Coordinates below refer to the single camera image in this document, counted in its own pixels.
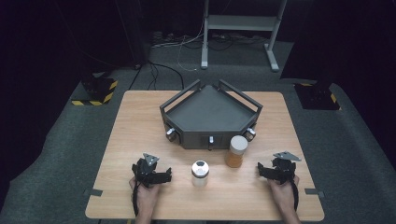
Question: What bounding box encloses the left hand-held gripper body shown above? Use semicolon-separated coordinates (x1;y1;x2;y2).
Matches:
131;152;163;189

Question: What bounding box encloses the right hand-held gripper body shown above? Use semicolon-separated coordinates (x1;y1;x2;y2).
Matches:
266;150;303;186

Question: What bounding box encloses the orange jar with white lid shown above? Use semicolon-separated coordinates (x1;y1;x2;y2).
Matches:
224;134;249;169

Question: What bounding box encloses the white jar with silver lid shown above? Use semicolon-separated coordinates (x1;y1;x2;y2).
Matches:
191;160;210;189

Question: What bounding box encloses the dark grey corner rack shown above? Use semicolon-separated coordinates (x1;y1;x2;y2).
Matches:
159;78;263;151

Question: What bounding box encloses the person's left hand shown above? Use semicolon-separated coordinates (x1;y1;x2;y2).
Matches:
128;175;161;213

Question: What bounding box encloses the person's right hand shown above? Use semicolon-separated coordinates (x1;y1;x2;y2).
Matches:
266;175;301;214

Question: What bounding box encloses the grey tape strip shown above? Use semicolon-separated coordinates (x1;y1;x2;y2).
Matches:
304;188;326;199
82;188;104;198

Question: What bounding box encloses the black base with yellow stripes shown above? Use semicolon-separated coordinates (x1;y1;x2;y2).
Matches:
293;81;343;111
71;72;120;107

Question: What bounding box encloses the power strip with plugs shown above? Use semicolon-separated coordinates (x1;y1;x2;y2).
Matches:
150;30;206;49

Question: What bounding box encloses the right hand-held gripper black cable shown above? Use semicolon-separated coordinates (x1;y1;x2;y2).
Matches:
290;179;301;213

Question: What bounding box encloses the hand-held gripper black cable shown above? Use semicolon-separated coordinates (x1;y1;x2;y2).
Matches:
290;179;301;213
132;182;140;217

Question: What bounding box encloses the left hand-held gripper black cable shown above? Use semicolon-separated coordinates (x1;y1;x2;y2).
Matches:
132;182;140;217

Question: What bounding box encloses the black floor cable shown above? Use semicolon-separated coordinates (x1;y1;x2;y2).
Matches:
147;60;186;91

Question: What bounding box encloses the white floor cable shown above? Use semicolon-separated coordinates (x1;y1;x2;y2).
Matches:
177;17;207;73

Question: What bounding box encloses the grey metal table frame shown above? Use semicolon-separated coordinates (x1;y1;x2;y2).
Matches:
200;0;289;73

